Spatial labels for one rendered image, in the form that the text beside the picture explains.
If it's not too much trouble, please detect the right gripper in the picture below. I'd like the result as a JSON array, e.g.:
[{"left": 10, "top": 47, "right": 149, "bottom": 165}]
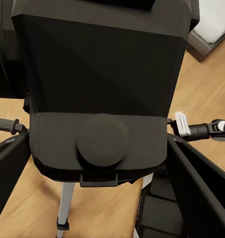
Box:
[{"left": 167, "top": 118, "right": 200, "bottom": 142}]

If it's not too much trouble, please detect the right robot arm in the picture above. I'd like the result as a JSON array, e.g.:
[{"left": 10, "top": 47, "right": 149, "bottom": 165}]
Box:
[{"left": 167, "top": 111, "right": 225, "bottom": 142}]

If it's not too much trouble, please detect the camera tripod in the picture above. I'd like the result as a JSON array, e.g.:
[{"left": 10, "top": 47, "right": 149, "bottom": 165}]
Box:
[{"left": 0, "top": 118, "right": 75, "bottom": 238}]

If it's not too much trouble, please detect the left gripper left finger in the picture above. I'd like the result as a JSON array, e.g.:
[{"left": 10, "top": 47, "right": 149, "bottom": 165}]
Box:
[{"left": 0, "top": 132, "right": 31, "bottom": 215}]

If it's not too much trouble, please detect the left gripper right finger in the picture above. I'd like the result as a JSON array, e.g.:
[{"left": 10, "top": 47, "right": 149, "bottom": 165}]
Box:
[{"left": 165, "top": 133, "right": 225, "bottom": 238}]

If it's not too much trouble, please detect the digital camera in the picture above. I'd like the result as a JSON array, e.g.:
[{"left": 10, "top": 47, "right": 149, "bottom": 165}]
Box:
[{"left": 0, "top": 0, "right": 200, "bottom": 187}]

